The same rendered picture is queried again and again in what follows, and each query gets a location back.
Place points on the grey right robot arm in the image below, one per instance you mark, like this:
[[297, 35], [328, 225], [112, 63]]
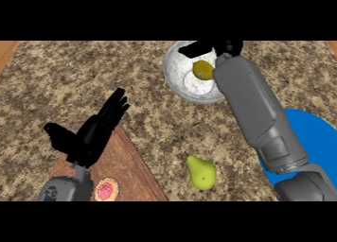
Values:
[[263, 119]]

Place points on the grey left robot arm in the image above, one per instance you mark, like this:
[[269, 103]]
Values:
[[66, 188]]

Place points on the brown wooden cutting board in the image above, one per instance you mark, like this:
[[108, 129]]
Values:
[[124, 170]]

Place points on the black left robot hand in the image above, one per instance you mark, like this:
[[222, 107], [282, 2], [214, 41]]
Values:
[[92, 135]]

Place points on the white marble bowl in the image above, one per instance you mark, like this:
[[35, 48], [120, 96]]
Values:
[[186, 74]]

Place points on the pink frosted cupcake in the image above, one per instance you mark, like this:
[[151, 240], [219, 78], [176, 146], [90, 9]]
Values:
[[106, 189]]

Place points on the blue plate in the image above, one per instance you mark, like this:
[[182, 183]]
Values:
[[322, 141]]

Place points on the yellow lemon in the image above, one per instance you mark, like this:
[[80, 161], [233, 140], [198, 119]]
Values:
[[202, 70]]

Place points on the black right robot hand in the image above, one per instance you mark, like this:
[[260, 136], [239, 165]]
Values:
[[207, 47]]

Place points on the green pear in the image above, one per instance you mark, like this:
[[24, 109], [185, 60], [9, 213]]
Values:
[[201, 173]]

